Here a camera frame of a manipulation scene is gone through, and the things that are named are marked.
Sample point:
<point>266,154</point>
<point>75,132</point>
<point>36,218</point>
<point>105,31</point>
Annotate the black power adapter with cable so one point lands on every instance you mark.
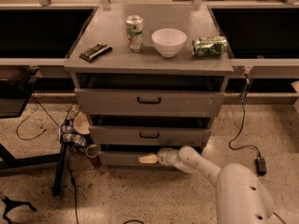
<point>259,161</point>

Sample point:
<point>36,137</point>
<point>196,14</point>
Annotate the grey middle drawer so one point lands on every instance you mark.
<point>149,130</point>

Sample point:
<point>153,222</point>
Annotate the grey drawer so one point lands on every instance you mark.
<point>149,130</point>
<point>151,95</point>
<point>113,156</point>

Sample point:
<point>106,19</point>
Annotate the white bowl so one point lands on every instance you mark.
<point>168,42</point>

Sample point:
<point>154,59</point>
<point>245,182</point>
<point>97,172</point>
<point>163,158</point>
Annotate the black tripod foot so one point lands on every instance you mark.
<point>10,205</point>

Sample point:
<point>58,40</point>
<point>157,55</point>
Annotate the small bowl on floor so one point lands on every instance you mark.
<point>81,124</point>

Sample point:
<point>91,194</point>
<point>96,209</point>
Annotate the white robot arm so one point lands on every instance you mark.
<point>241,198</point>

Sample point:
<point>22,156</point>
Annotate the grey top drawer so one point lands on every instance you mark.
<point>151,95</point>

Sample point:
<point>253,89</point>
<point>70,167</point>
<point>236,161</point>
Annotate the black stand leg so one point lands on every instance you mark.
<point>56,188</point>

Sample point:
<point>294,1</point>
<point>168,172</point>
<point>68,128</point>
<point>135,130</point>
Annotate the upright white soda can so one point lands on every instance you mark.
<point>134,31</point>

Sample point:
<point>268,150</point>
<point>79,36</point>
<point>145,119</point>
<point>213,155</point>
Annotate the grey drawer cabinet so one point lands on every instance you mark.
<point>109,27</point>

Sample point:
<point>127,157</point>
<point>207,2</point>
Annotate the grey bottom drawer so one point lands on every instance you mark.
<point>113,156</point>

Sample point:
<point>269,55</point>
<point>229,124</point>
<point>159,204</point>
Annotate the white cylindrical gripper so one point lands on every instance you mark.
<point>163,157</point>

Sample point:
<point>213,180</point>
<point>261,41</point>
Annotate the brown cup on floor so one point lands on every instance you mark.
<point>92,152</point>

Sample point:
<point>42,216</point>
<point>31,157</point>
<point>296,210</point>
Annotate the green can lying sideways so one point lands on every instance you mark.
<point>213,46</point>

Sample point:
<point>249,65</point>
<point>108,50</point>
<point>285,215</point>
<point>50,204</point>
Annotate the black snack bar wrapper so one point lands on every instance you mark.
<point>92,53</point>

